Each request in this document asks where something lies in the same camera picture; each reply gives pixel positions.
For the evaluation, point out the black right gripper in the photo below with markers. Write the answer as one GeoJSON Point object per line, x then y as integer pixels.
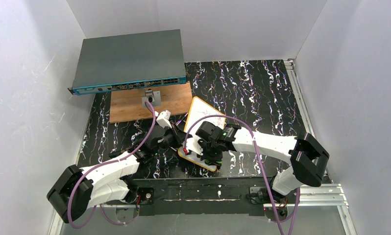
{"type": "Point", "coordinates": [211, 155]}

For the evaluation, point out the aluminium frame rail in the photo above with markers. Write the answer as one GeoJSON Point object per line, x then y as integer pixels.
{"type": "Point", "coordinates": [260, 95]}

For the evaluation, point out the grey network switch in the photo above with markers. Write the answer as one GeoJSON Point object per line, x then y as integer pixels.
{"type": "Point", "coordinates": [131, 61]}

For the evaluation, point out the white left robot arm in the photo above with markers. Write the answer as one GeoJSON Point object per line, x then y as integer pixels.
{"type": "Point", "coordinates": [78, 189]}

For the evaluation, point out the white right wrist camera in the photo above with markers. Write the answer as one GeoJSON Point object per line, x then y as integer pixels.
{"type": "Point", "coordinates": [195, 146]}

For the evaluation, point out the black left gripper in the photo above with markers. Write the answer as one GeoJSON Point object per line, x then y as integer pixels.
{"type": "Point", "coordinates": [175, 137]}

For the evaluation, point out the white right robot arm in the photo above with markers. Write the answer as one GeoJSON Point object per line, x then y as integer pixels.
{"type": "Point", "coordinates": [305, 155]}

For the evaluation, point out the grey metal stand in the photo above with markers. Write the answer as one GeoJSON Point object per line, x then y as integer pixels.
{"type": "Point", "coordinates": [153, 97]}

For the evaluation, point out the yellow-framed whiteboard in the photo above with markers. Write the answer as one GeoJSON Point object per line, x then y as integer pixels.
{"type": "Point", "coordinates": [198, 109]}

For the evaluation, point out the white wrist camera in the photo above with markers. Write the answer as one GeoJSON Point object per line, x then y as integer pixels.
{"type": "Point", "coordinates": [195, 146]}
{"type": "Point", "coordinates": [163, 119]}

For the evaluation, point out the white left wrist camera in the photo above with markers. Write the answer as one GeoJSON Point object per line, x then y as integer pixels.
{"type": "Point", "coordinates": [163, 119]}

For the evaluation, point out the green bone-shaped eraser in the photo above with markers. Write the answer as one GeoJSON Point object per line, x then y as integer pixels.
{"type": "Point", "coordinates": [217, 163]}

